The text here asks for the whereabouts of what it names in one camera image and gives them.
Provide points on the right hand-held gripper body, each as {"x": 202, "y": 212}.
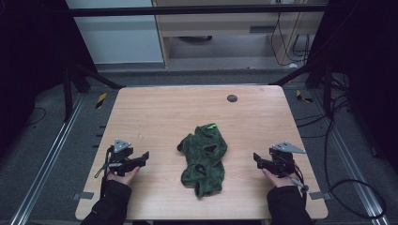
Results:
{"x": 281, "y": 159}

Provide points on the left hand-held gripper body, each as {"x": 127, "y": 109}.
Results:
{"x": 121, "y": 152}

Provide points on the dark green garment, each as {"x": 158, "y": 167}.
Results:
{"x": 203, "y": 156}

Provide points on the person's left hand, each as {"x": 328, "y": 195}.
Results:
{"x": 124, "y": 178}

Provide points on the person's right hand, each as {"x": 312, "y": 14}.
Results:
{"x": 279, "y": 180}

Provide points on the black and yellow floor tape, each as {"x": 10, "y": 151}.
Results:
{"x": 302, "y": 97}
{"x": 100, "y": 100}

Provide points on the grey round table grommet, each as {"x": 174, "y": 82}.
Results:
{"x": 232, "y": 98}

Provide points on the black metal stand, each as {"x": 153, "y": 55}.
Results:
{"x": 327, "y": 90}
{"x": 67, "y": 93}

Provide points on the white cabinet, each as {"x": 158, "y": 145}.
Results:
{"x": 119, "y": 37}

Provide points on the black curtain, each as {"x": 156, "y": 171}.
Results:
{"x": 31, "y": 62}
{"x": 366, "y": 78}

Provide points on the light wooden desk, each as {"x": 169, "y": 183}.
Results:
{"x": 219, "y": 25}

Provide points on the grey table bracket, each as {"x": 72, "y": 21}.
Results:
{"x": 83, "y": 195}
{"x": 319, "y": 195}

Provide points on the aluminium floor rail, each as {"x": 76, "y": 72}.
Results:
{"x": 47, "y": 162}
{"x": 353, "y": 168}

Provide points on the black horizontal frame bar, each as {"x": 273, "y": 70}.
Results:
{"x": 187, "y": 10}

